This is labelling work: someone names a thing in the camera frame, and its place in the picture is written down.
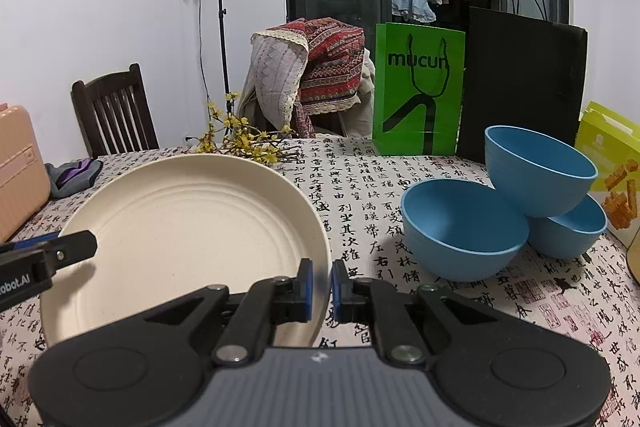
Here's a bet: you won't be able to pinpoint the beige garment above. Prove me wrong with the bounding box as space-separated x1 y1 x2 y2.
340 49 376 138

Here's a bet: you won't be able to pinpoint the red patterned blanket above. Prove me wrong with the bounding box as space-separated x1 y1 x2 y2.
265 18 366 115

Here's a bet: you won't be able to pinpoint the grey purple cloth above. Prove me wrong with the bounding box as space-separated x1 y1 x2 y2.
44 158 104 200

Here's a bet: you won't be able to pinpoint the yellow flower branches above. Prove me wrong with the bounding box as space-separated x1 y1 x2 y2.
195 92 301 165

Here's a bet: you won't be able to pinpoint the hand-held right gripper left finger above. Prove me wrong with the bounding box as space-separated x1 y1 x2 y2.
142 258 315 368

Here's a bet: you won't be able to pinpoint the blue bowl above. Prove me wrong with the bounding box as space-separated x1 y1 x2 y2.
401 179 530 282
484 125 599 219
527 194 608 260

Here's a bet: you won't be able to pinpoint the green paper bag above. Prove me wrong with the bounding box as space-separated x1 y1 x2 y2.
372 23 466 156

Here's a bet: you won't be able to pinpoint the pink suitcase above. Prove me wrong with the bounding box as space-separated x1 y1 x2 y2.
0 103 52 244

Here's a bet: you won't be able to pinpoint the yellow green snack box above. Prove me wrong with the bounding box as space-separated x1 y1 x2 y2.
575 101 640 233

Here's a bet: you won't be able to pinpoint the black paper bag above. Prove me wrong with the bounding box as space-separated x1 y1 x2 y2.
456 0 589 165

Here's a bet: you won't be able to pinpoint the cream plate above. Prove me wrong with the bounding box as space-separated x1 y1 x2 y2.
40 154 333 350

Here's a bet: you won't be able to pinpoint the dark wooden chair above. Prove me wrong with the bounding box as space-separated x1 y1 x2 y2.
71 63 160 158

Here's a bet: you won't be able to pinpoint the white knit cloth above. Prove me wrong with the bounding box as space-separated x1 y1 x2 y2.
239 29 308 138

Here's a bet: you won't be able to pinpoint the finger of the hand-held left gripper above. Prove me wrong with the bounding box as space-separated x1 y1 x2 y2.
32 230 99 276
0 232 62 254

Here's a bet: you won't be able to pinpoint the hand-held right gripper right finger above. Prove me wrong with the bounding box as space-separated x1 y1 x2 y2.
331 259 506 368

